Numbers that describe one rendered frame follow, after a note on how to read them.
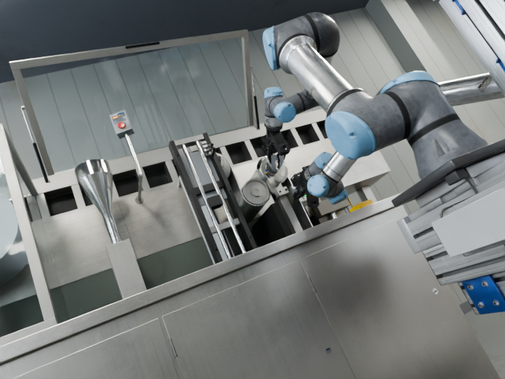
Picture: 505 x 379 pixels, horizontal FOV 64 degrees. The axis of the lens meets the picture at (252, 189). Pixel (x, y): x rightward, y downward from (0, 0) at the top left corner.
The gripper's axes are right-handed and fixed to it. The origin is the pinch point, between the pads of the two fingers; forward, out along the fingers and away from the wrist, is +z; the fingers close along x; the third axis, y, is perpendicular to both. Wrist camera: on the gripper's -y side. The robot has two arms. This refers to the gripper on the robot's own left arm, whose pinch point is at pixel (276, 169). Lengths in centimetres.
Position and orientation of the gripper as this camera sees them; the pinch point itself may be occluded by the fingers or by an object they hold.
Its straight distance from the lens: 177.5
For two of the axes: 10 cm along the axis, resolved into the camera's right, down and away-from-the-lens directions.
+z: 0.4, 8.6, 5.0
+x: -8.8, 2.7, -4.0
